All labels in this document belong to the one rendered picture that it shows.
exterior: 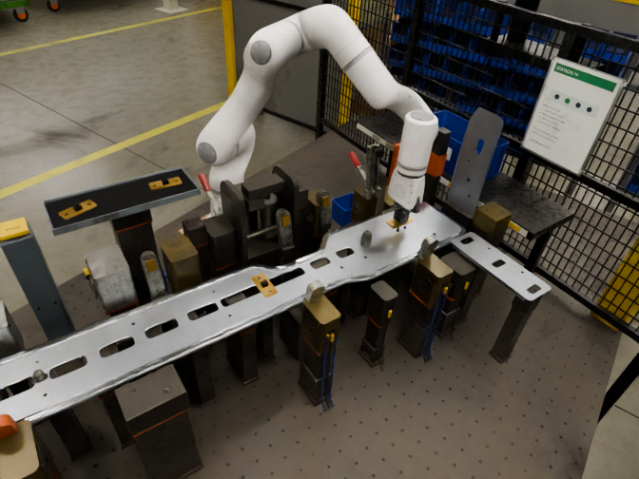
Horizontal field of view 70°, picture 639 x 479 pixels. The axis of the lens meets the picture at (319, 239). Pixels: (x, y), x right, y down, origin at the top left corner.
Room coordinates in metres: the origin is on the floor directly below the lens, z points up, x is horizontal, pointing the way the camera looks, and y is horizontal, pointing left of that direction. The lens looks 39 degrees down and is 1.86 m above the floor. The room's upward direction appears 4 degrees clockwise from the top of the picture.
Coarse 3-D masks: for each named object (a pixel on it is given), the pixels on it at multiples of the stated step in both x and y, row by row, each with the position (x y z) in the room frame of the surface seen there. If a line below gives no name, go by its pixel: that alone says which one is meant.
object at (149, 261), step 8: (144, 256) 0.82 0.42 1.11; (152, 256) 0.82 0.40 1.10; (144, 264) 0.81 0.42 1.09; (152, 264) 0.81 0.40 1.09; (144, 272) 0.81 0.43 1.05; (152, 272) 0.81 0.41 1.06; (160, 272) 0.82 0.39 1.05; (152, 280) 0.80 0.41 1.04; (160, 280) 0.81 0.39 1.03; (152, 288) 0.80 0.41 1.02; (160, 288) 0.80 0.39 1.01; (152, 296) 0.79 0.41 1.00
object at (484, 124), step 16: (480, 112) 1.30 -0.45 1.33; (480, 128) 1.28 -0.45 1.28; (496, 128) 1.24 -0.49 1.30; (464, 144) 1.31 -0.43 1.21; (496, 144) 1.23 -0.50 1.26; (464, 160) 1.30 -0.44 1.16; (480, 160) 1.26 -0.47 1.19; (464, 176) 1.29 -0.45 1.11; (480, 176) 1.24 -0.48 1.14; (448, 192) 1.32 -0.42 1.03; (464, 192) 1.27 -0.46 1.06; (480, 192) 1.23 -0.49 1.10; (464, 208) 1.26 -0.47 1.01
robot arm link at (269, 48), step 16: (256, 32) 1.22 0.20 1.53; (272, 32) 1.21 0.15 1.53; (288, 32) 1.25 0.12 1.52; (256, 48) 1.18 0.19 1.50; (272, 48) 1.18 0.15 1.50; (288, 48) 1.22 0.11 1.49; (256, 64) 1.18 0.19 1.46; (272, 64) 1.18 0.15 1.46; (240, 80) 1.29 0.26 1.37; (256, 80) 1.24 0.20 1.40; (272, 80) 1.22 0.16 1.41; (240, 96) 1.27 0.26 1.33; (256, 96) 1.26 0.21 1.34; (224, 112) 1.29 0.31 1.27; (240, 112) 1.27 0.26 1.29; (256, 112) 1.28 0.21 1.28; (208, 128) 1.28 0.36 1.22; (224, 128) 1.27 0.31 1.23; (240, 128) 1.27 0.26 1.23; (208, 144) 1.25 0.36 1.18; (224, 144) 1.25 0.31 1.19; (208, 160) 1.24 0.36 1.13; (224, 160) 1.25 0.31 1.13
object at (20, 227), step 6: (6, 222) 0.84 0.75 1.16; (12, 222) 0.84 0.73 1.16; (18, 222) 0.84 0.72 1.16; (24, 222) 0.85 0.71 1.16; (0, 228) 0.82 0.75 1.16; (6, 228) 0.82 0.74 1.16; (12, 228) 0.82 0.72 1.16; (18, 228) 0.82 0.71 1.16; (24, 228) 0.82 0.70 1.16; (0, 234) 0.80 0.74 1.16; (6, 234) 0.80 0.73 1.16; (12, 234) 0.80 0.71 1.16; (18, 234) 0.81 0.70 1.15; (24, 234) 0.82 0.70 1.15
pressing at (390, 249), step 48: (336, 240) 1.06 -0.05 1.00; (384, 240) 1.07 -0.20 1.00; (192, 288) 0.82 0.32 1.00; (240, 288) 0.83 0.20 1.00; (288, 288) 0.85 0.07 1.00; (96, 336) 0.65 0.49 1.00; (144, 336) 0.66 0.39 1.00; (192, 336) 0.67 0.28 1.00; (0, 384) 0.51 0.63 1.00; (48, 384) 0.52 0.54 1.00; (96, 384) 0.53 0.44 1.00
